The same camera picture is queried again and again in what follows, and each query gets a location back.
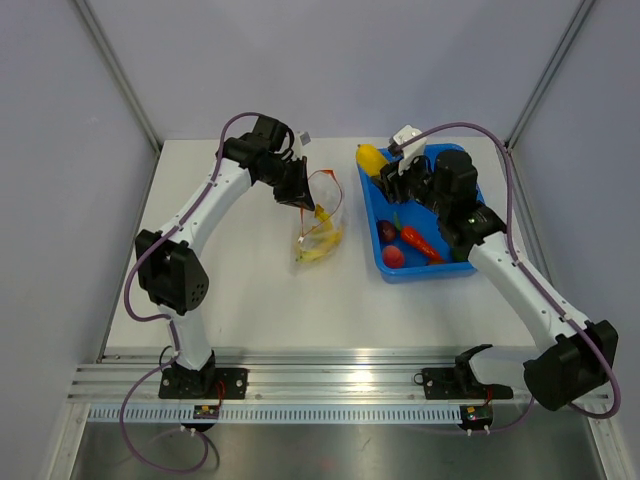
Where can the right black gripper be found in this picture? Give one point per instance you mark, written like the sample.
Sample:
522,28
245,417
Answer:
393,184

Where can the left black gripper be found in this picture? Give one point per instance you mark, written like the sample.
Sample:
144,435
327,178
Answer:
298,193

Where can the yellow starfruit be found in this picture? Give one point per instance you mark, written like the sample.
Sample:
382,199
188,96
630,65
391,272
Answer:
370,160

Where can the clear zip top bag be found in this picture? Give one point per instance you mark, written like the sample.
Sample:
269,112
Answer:
327,190

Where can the yellow banana bunch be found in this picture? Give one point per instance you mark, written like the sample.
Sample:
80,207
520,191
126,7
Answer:
320,234

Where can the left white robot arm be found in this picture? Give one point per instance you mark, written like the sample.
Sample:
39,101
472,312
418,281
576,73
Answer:
168,281

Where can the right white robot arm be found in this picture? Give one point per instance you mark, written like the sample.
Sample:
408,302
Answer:
574,355

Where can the orange carrot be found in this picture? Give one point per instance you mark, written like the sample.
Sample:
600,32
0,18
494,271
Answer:
414,239

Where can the blue plastic bin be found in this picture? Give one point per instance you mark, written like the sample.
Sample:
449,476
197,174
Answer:
417,267

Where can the green lime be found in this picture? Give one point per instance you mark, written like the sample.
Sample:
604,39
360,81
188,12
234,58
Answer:
458,254

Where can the dark purple plum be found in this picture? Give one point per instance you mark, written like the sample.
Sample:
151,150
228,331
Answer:
387,232

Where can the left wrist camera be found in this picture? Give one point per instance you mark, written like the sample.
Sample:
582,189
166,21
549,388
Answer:
301,139

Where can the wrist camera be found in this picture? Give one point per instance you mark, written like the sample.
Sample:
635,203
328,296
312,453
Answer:
407,144
301,139

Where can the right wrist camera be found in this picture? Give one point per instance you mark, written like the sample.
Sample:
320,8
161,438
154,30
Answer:
407,144

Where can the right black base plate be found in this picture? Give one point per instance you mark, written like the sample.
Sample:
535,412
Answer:
458,382

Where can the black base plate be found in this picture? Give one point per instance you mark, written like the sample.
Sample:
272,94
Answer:
458,382
230,383

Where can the aluminium rail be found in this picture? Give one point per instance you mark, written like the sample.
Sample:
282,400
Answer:
326,376

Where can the right frame post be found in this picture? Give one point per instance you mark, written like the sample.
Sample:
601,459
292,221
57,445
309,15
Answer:
560,53

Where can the frame post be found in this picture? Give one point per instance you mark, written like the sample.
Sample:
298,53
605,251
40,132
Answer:
560,53
109,57

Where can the left frame post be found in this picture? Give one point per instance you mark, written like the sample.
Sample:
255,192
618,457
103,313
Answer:
109,57

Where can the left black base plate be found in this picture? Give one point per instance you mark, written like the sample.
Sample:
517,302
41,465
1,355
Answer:
230,383

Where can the white slotted cable duct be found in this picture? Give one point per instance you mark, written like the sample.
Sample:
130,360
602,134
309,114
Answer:
278,414

